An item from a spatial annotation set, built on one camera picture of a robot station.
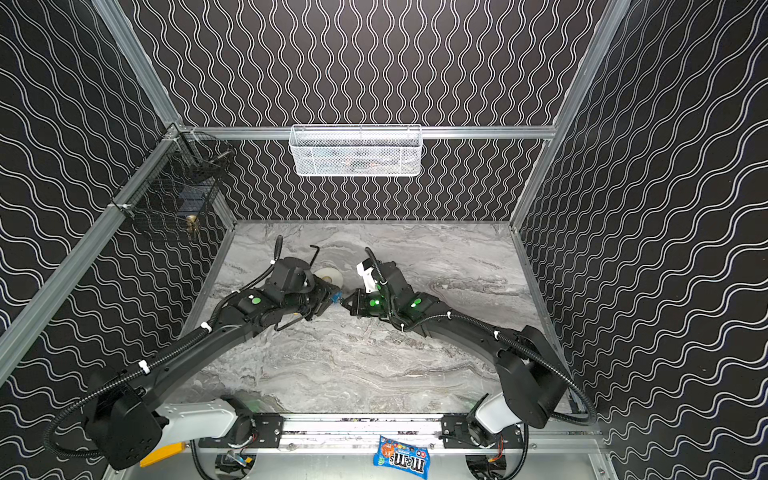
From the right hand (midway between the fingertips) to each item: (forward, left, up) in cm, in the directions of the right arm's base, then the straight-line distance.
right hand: (342, 304), depth 79 cm
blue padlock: (+1, +1, +2) cm, 3 cm away
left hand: (+1, -3, +4) cm, 5 cm away
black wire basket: (+39, +56, +12) cm, 70 cm away
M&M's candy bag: (-32, -18, -16) cm, 40 cm away
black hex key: (+29, +16, -15) cm, 37 cm away
